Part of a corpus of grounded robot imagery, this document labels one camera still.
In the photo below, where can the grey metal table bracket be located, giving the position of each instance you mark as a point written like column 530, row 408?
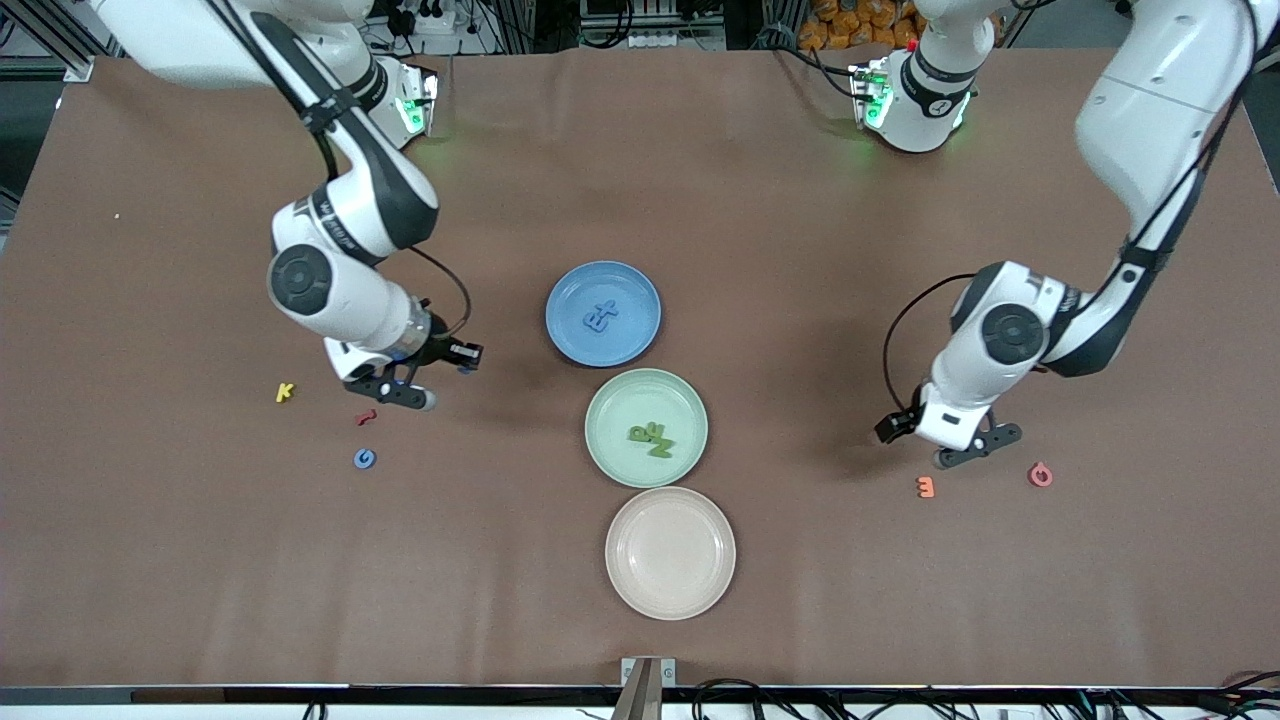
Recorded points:
column 648, row 690

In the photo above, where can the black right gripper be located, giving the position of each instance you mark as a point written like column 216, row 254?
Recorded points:
column 441, row 347

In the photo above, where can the red foam letter r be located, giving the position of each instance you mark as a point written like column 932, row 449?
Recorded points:
column 366, row 417

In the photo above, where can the yellow foam letter K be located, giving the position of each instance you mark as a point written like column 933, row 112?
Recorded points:
column 284, row 392

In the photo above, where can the beige plate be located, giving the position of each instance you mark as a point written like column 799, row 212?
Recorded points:
column 670, row 555

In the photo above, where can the black table edge rail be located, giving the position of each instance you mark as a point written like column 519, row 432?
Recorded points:
column 200, row 694

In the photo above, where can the metal equipment rack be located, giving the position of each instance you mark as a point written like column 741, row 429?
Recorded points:
column 650, row 20

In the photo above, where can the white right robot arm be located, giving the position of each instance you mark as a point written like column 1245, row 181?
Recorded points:
column 330, row 290

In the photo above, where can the green-lit base box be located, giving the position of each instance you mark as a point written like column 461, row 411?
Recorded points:
column 418, row 100
column 870, row 95

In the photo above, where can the pink foam letter G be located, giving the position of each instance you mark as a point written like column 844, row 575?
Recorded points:
column 1033, row 476

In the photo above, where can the green plate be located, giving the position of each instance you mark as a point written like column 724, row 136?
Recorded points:
column 620, row 400

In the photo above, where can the green-lit left base box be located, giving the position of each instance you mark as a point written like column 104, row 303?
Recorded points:
column 870, row 95

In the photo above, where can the green-lit right base box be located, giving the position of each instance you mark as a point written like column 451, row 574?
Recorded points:
column 418, row 100

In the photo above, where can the green foam letter Z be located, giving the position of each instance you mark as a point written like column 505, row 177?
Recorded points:
column 661, row 446

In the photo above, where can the blue foam letter E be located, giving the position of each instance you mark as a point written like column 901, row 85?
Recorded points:
column 593, row 323

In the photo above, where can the blue foam plus sign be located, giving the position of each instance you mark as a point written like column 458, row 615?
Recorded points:
column 607, row 310

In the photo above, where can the aluminium frame profile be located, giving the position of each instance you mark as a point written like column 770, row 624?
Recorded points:
column 1265, row 100
column 60, row 40

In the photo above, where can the blue plate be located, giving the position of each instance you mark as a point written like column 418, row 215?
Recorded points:
column 575, row 295

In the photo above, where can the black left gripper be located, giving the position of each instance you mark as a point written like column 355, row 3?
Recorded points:
column 888, row 428

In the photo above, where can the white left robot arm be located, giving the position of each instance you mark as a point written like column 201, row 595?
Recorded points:
column 1150, row 120

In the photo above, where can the blue foam capital G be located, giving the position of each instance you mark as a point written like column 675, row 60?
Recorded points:
column 358, row 458

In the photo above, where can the bag of oranges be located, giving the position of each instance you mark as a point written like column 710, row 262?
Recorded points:
column 850, row 25

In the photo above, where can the brown table cover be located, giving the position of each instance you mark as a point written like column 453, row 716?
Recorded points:
column 400, row 560

